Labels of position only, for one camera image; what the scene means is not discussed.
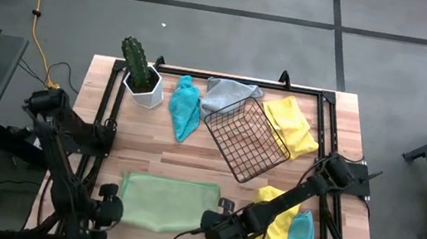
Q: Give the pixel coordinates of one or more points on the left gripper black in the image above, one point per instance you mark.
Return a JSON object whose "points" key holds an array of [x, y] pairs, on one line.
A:
{"points": [[101, 212]]}

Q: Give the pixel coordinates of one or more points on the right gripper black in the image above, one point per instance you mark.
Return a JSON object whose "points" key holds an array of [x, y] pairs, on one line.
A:
{"points": [[230, 231]]}

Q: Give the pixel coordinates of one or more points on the green microfiber towel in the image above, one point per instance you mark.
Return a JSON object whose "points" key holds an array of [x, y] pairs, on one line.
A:
{"points": [[168, 203]]}

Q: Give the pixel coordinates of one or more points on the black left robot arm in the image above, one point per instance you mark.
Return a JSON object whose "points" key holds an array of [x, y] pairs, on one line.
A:
{"points": [[62, 186]]}

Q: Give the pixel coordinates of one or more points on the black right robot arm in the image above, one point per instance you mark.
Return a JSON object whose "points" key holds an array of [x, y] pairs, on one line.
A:
{"points": [[290, 197]]}

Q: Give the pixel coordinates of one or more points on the grey microfiber towel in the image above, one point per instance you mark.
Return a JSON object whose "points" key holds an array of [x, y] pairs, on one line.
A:
{"points": [[225, 94]]}

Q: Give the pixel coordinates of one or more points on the white faceted plant pot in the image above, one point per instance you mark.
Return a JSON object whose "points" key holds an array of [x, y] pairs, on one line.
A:
{"points": [[149, 98]]}

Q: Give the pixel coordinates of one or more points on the green cactus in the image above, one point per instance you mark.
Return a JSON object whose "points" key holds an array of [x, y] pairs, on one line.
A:
{"points": [[136, 60]]}

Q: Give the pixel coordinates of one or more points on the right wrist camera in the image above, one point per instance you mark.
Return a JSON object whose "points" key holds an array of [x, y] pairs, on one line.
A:
{"points": [[211, 226]]}

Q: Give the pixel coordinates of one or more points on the black aluminium table frame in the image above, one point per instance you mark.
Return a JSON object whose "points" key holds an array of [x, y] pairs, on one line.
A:
{"points": [[305, 91]]}

